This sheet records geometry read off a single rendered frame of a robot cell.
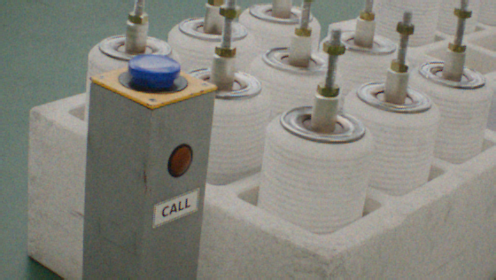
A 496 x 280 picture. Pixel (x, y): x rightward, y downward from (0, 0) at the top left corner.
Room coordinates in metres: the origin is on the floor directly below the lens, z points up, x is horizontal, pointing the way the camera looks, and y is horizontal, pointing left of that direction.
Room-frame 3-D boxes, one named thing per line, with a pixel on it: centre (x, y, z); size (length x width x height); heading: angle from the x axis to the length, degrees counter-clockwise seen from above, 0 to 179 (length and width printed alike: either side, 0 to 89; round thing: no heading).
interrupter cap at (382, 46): (1.11, -0.11, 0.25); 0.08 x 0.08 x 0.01
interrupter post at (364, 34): (1.11, -0.11, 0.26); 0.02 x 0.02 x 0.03
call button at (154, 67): (0.74, 0.08, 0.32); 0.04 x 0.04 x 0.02
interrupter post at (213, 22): (1.08, 0.06, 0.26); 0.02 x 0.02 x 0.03
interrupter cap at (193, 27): (1.08, 0.06, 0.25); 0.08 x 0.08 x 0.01
